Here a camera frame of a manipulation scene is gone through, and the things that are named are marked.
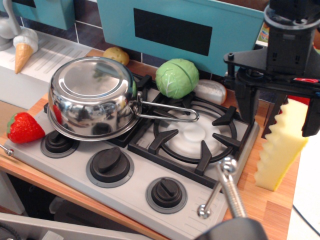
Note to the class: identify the green toy cabbage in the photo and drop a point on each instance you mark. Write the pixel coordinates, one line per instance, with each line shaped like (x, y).
(177, 78)

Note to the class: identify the right black stove knob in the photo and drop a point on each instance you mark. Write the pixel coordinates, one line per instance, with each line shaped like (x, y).
(166, 195)

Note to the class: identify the middle black stove knob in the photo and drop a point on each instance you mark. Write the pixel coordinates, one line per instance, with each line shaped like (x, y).
(110, 168)

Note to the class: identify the metal clamp screw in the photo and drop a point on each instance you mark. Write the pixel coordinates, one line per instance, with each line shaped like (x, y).
(226, 170)

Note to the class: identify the red toy strawberry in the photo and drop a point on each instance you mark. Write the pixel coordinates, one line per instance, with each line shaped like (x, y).
(23, 128)

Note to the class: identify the grey sink drainboard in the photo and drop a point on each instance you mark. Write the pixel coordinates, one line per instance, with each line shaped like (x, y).
(53, 52)

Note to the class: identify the teal wall cabinet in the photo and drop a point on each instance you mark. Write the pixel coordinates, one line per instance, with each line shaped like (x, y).
(56, 13)

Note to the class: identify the white toy cheese wedge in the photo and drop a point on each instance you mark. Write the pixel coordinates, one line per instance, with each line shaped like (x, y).
(211, 91)

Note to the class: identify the yellow wavy sponge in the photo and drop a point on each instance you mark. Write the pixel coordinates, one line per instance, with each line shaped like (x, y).
(283, 144)

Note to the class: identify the teal toy microwave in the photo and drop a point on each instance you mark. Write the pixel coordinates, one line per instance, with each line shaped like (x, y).
(201, 31)

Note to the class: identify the black stove knob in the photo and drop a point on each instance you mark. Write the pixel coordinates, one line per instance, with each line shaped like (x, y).
(166, 195)
(110, 168)
(56, 145)

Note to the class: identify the yellow toy potato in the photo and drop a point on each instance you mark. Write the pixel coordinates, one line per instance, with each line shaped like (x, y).
(117, 54)

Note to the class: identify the grey toy stove top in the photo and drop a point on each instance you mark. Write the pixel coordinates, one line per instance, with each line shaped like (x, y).
(128, 199)

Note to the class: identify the toy ice cream cone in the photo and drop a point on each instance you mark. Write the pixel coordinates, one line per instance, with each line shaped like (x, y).
(26, 44)

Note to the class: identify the stainless steel pot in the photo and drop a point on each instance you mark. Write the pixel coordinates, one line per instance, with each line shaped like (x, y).
(96, 98)

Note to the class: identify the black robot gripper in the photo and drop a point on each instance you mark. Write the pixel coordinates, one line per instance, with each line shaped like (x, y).
(289, 57)

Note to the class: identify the small metal clamp handle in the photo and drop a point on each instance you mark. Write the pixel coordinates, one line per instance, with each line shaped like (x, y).
(7, 151)

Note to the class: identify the black burner grate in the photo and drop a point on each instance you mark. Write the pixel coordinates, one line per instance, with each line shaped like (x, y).
(191, 149)

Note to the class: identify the grey toy faucet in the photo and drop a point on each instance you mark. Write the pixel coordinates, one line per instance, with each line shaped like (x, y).
(9, 26)

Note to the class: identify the left black stove knob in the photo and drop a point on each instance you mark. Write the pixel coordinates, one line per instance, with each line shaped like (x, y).
(56, 145)

